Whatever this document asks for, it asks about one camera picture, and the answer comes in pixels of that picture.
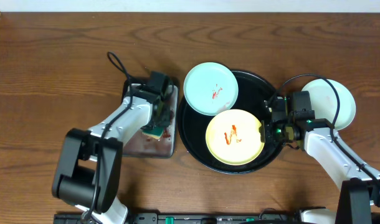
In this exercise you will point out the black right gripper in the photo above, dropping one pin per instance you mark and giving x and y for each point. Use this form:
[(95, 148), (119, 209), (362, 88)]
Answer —
[(265, 130)]

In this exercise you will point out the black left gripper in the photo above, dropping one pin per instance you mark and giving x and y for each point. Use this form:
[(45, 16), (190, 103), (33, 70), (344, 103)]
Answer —
[(167, 114)]

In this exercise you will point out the green and yellow scrub sponge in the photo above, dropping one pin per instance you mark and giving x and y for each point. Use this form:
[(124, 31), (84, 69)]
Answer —
[(155, 132)]

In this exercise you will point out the yellow plate with ketchup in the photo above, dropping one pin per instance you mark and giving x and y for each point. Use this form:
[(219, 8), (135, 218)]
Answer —
[(233, 137)]

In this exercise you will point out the pale green cleaned plate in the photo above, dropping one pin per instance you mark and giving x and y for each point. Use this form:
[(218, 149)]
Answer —
[(324, 103)]

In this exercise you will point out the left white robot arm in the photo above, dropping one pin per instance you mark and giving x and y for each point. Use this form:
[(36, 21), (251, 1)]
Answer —
[(88, 171)]

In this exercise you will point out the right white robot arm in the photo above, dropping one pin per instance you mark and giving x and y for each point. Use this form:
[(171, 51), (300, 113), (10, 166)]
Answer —
[(358, 182)]

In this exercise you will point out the metal tray of soapy water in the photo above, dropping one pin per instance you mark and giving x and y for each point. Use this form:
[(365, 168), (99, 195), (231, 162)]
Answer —
[(142, 145)]

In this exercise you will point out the mint green plate with ketchup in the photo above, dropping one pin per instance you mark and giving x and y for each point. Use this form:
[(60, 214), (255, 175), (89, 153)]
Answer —
[(210, 88)]

